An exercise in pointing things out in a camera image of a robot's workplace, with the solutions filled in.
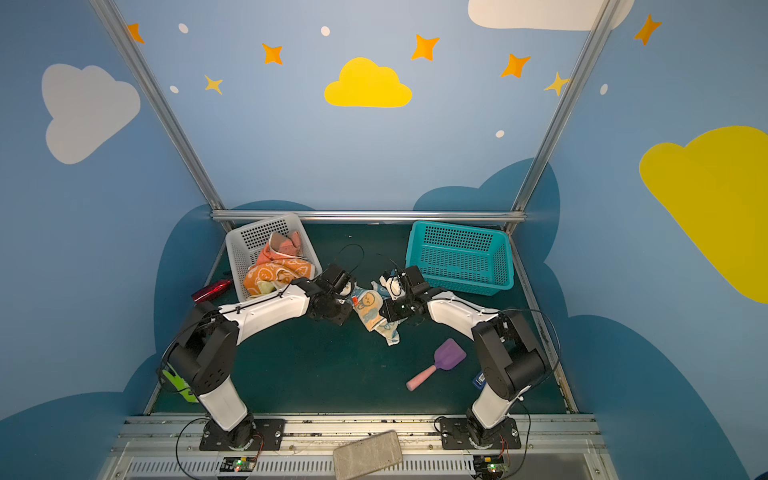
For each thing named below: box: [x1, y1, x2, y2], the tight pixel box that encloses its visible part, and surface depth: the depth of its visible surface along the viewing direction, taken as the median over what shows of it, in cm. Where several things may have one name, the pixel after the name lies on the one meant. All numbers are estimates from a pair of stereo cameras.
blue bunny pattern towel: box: [349, 281, 409, 346], surface depth 95 cm
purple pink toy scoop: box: [406, 338, 467, 391], surface depth 89 cm
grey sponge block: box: [333, 430, 403, 480], surface depth 70 cm
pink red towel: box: [257, 231, 303, 266], surface depth 106 cm
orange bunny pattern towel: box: [244, 259, 314, 295], surface depth 95 cm
